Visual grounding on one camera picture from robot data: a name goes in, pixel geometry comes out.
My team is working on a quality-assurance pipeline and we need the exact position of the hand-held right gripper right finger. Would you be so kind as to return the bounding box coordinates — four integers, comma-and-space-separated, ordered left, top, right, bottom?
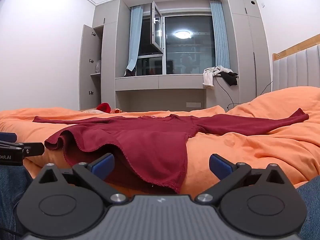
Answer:
195, 154, 287, 204

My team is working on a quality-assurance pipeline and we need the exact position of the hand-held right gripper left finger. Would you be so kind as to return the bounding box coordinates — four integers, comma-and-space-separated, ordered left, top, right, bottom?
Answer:
34, 153, 128, 204

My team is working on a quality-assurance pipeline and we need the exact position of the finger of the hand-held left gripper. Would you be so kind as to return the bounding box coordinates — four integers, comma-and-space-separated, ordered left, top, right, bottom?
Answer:
0, 133, 17, 144
0, 142, 45, 158

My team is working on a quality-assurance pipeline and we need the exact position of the dark red long-sleeve shirt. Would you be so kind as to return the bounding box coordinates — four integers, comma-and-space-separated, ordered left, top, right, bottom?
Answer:
32, 108, 310, 193

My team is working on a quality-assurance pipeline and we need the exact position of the orange blanket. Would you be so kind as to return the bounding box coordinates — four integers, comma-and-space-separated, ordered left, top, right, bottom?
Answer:
0, 86, 320, 198

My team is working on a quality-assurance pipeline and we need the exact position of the person's left leg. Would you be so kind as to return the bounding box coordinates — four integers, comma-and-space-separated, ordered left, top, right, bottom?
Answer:
0, 165, 34, 240

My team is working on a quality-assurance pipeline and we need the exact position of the person's leg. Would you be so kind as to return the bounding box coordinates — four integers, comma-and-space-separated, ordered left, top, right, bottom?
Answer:
296, 175, 320, 240
0, 165, 34, 240

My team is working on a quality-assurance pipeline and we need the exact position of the bright red cloth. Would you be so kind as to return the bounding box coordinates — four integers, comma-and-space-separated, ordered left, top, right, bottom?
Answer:
96, 102, 112, 113

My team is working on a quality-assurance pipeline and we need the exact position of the black cloth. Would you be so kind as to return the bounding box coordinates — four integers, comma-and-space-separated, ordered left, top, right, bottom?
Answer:
220, 71, 238, 86

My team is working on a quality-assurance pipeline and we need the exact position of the white cloth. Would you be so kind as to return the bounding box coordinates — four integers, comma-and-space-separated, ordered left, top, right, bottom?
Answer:
203, 65, 233, 89

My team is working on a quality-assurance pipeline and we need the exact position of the grey cabinet door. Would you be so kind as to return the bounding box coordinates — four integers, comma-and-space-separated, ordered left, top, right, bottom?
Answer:
79, 24, 103, 110

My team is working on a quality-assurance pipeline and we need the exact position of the person's right leg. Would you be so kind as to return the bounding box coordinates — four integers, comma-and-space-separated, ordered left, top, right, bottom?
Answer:
296, 175, 320, 240

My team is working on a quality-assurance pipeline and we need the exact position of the grey window seat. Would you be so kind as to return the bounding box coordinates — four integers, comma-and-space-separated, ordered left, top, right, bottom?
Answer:
115, 74, 239, 112

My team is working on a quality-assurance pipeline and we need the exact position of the grey open cabinet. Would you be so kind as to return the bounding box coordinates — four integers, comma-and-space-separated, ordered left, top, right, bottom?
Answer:
93, 0, 132, 112

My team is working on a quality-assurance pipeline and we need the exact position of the grey tall wardrobe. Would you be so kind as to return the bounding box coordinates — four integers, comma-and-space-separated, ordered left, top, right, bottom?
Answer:
222, 0, 273, 104

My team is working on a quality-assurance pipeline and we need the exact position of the grey padded headboard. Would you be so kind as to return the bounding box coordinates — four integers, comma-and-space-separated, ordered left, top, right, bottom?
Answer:
272, 34, 320, 92

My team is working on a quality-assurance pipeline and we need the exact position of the large window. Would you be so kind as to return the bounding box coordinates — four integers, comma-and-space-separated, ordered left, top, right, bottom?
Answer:
136, 12, 217, 77

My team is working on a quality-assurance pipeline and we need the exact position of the light blue long curtain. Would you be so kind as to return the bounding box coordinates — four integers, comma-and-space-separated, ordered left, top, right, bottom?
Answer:
209, 0, 230, 68

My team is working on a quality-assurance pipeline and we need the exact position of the light blue short curtain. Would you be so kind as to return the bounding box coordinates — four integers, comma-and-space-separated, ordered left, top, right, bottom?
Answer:
126, 5, 143, 71

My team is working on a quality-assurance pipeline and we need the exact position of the open window sash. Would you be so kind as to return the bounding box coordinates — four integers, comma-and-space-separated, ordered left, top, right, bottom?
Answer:
151, 1, 165, 54

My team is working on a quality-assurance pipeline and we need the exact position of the thin black cable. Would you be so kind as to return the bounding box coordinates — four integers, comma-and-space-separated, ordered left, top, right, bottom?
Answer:
215, 74, 273, 109

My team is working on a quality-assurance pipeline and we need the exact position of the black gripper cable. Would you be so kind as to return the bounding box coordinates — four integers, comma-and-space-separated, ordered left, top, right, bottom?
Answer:
0, 229, 23, 238

